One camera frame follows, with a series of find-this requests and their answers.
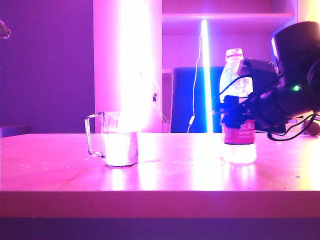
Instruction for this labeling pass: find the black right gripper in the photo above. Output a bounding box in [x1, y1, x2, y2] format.
[220, 79, 311, 133]

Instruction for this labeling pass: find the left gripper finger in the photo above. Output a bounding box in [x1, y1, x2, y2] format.
[0, 19, 12, 39]

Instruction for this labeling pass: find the clear plastic mineral water bottle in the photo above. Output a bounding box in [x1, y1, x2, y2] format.
[218, 48, 258, 165]

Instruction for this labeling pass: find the clear glass mug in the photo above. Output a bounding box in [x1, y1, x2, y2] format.
[84, 111, 140, 168]

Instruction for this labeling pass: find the thin light tube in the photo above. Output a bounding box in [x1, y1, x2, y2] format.
[200, 19, 214, 134]

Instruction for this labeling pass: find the shelf unit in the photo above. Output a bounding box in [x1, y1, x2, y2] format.
[92, 0, 320, 134]

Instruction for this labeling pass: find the round dark object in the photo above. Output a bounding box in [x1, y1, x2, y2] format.
[300, 119, 320, 137]

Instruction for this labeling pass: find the wide bright light tube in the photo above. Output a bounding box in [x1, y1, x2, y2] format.
[118, 0, 154, 133]

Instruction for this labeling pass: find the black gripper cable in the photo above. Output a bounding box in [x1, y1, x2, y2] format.
[211, 74, 252, 115]

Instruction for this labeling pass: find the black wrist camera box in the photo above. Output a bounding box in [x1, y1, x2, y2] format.
[236, 57, 280, 79]

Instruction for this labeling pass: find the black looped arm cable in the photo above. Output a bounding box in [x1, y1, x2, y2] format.
[266, 113, 319, 142]

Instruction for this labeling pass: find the white cable with black clip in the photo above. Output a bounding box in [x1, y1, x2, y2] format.
[138, 69, 172, 125]

